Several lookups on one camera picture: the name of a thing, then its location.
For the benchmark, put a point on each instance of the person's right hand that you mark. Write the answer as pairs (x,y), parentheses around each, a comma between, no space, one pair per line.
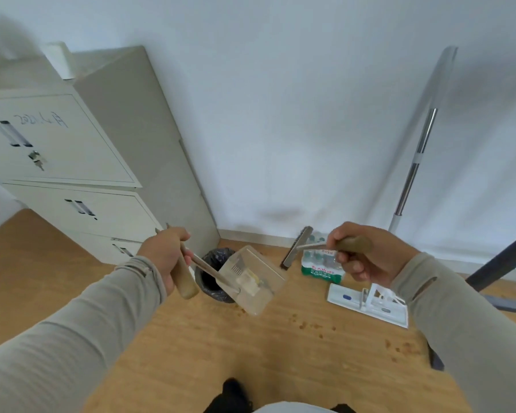
(370,253)

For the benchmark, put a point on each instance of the person's left hand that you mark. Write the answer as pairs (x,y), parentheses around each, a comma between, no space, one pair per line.
(165,253)

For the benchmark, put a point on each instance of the black trash bin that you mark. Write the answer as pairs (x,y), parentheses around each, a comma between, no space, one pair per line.
(213,266)

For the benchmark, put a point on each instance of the clear plastic dustpan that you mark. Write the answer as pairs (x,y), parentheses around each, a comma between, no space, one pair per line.
(262,288)

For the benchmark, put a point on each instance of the person's left forearm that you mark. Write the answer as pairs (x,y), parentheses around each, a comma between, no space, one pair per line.
(69,339)

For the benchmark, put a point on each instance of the person's light grey shirt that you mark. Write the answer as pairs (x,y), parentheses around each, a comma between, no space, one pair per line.
(296,407)

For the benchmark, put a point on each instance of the shrink-wrapped pack of water bottles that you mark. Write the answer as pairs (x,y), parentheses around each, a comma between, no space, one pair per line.
(322,266)

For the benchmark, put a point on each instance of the silver metal pole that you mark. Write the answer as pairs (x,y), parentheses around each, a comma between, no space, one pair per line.
(417,159)

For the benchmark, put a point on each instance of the grey metal filing cabinet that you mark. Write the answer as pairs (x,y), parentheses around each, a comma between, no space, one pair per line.
(124,146)

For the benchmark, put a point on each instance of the black left shoe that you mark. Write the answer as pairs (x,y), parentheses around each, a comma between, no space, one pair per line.
(234,395)

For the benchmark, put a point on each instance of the white box on cabinet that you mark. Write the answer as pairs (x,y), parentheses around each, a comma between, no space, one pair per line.
(62,60)

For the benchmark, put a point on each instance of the black metal folding frame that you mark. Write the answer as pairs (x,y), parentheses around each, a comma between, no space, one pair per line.
(499,262)

